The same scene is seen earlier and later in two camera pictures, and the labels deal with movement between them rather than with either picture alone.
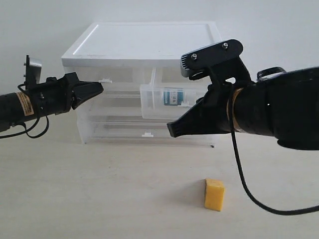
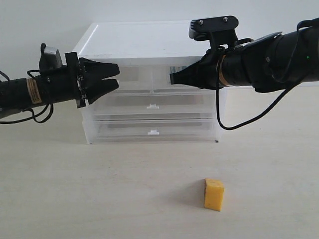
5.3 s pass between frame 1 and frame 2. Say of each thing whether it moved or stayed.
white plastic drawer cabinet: stayed
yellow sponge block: stayed
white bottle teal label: moved
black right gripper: moved
